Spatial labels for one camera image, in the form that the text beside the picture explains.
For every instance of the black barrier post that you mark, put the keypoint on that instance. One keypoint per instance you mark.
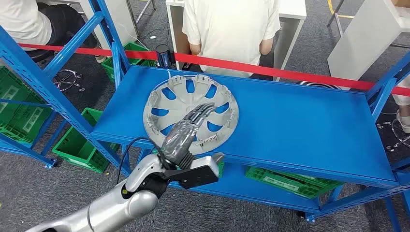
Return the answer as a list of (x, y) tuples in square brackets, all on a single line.
[(163, 54)]

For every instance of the black chrome office chair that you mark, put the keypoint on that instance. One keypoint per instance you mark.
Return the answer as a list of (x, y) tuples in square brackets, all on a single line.
[(38, 55)]

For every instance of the chrome office chair base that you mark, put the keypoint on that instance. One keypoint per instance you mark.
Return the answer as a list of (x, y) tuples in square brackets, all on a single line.
[(394, 133)]

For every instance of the red barrier tape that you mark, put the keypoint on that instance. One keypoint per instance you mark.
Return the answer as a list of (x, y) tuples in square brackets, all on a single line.
[(256, 69)]

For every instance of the grey metal frame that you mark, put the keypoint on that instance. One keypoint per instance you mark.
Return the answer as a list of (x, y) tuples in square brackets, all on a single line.
[(338, 24)]

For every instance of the black white striped object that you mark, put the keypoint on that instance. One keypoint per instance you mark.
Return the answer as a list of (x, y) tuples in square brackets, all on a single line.
[(317, 85)]

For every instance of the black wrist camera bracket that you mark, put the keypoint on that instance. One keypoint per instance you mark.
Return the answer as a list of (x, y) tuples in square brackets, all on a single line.
[(171, 175)]

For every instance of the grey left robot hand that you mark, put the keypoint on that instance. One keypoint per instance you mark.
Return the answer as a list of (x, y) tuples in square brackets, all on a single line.
[(179, 141)]

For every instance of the silver plastic wheel hubcap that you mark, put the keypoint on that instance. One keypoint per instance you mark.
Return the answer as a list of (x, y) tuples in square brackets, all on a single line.
[(179, 105)]

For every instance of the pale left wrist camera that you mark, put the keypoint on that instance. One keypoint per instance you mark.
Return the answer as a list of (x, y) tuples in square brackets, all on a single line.
[(205, 166)]

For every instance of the brown cardboard box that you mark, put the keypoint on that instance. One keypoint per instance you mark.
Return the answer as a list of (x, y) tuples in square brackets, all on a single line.
[(402, 2)]

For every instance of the person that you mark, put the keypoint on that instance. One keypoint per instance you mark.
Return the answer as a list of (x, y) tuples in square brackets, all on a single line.
[(230, 32), (405, 121), (19, 22)]

